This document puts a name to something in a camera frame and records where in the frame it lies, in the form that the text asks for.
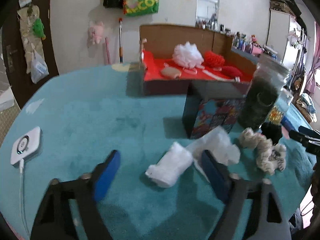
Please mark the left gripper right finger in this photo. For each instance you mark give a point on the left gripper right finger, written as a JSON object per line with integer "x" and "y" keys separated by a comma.
{"x": 266, "y": 219}

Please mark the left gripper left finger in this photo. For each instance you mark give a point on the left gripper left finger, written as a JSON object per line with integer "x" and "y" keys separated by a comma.
{"x": 54, "y": 218}

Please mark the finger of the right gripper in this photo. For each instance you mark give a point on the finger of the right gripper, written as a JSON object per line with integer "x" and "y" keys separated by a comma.
{"x": 311, "y": 144}
{"x": 309, "y": 132}

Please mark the black pompom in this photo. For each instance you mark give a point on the black pompom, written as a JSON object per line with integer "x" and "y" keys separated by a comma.
{"x": 271, "y": 131}

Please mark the cream knitted scrunchie toy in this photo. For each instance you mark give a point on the cream knitted scrunchie toy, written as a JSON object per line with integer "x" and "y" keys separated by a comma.
{"x": 269, "y": 157}

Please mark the white tissue packet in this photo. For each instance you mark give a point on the white tissue packet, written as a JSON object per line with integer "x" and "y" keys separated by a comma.
{"x": 219, "y": 144}

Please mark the white cotton roll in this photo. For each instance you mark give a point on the white cotton roll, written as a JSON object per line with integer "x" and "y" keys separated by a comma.
{"x": 170, "y": 167}

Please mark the dark red soft pouch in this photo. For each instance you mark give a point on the dark red soft pouch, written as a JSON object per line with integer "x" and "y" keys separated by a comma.
{"x": 231, "y": 71}

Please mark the red foam net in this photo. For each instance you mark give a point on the red foam net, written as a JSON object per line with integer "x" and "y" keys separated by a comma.
{"x": 213, "y": 60}

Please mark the white mesh bath pouf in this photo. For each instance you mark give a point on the white mesh bath pouf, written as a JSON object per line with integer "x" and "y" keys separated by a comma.
{"x": 187, "y": 56}

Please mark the small jar with capsules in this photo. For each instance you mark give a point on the small jar with capsules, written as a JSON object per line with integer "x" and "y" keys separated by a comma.
{"x": 280, "y": 107}

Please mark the pink curtain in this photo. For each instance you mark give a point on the pink curtain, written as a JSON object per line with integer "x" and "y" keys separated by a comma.
{"x": 311, "y": 80}

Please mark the large jar with metal lid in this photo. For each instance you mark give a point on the large jar with metal lid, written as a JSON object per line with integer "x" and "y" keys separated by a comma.
{"x": 268, "y": 80}

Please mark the white power bank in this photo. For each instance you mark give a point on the white power bank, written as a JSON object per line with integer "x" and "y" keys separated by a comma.
{"x": 25, "y": 146}

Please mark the grey cloth covered side table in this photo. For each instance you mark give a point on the grey cloth covered side table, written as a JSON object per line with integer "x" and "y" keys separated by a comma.
{"x": 250, "y": 57}

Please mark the white refrigerator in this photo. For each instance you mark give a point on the white refrigerator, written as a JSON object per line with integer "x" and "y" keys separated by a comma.
{"x": 277, "y": 33}

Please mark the black beauty cream box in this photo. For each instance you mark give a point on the black beauty cream box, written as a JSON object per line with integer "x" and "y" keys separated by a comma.
{"x": 210, "y": 104}

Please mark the plastic bag on door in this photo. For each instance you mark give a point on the plastic bag on door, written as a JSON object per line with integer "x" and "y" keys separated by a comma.
{"x": 39, "y": 69}

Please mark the cardboard box with red lining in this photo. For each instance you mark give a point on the cardboard box with red lining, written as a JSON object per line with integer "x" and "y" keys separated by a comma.
{"x": 157, "y": 43}

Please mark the beige round powder puff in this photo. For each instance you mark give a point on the beige round powder puff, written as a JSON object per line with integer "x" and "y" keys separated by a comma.
{"x": 171, "y": 72}

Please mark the beige hanging door organizer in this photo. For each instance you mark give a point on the beige hanging door organizer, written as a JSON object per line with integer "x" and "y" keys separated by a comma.
{"x": 27, "y": 17}

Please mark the green plush on door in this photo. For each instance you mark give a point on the green plush on door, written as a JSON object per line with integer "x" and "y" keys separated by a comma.
{"x": 38, "y": 29}

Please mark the pale pink bunny plush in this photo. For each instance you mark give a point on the pale pink bunny plush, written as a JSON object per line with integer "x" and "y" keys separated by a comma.
{"x": 96, "y": 32}

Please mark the wall mirror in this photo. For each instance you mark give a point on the wall mirror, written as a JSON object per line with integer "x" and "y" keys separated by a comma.
{"x": 207, "y": 12}

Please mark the broom handle on wall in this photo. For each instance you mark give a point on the broom handle on wall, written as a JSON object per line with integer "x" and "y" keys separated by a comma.
{"x": 120, "y": 41}

